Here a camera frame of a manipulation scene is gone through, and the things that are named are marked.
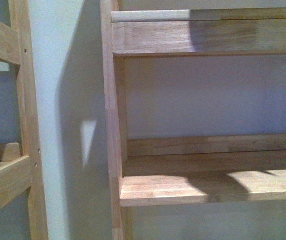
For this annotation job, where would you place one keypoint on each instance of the wooden shelf unit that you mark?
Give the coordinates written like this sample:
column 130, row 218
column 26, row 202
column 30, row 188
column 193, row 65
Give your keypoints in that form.
column 186, row 170
column 20, row 162

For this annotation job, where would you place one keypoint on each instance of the left wooden shelf unit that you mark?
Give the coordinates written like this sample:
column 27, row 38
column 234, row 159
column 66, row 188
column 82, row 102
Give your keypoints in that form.
column 20, row 162

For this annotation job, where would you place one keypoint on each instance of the right wooden shelf unit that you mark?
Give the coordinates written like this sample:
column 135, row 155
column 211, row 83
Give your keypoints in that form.
column 186, row 170

